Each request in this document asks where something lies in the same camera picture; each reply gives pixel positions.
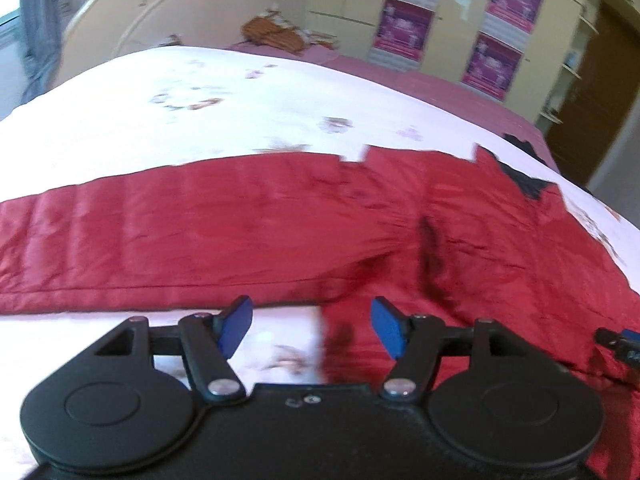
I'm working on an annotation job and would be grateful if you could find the floral pillow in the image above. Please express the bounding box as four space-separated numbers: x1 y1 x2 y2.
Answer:
259 6 338 52

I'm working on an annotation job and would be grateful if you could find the dark cloth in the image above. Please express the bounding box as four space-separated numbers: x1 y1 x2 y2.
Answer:
502 132 542 159

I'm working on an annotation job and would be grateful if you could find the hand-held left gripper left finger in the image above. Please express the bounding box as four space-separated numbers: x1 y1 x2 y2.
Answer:
92 296 254 404

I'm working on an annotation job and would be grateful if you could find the floral white blanket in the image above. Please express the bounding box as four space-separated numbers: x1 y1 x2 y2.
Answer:
0 45 640 480

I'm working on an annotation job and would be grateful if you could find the pink bed sheet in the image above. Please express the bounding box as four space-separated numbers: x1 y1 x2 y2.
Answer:
225 40 562 171

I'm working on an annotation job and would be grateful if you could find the cream bed headboard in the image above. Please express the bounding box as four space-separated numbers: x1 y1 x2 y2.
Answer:
62 0 312 63

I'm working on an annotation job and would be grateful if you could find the cream corner shelf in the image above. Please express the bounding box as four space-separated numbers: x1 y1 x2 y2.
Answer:
536 4 601 127

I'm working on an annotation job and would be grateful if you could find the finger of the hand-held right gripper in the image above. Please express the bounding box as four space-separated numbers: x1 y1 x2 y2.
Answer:
595 328 640 362

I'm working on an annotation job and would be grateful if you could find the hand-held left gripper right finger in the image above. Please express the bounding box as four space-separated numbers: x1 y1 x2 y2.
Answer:
369 297 532 404

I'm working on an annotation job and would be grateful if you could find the brown wooden door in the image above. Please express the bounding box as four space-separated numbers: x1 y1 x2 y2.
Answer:
545 0 640 196

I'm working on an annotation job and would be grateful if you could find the red puffer jacket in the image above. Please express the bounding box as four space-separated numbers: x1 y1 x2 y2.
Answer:
0 143 640 480

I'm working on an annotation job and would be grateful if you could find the grey curtain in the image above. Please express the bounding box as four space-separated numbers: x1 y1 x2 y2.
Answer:
17 0 67 97

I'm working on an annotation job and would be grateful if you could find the purple wall poster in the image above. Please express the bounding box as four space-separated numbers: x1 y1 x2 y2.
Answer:
369 0 434 69
482 0 546 49
460 32 524 102

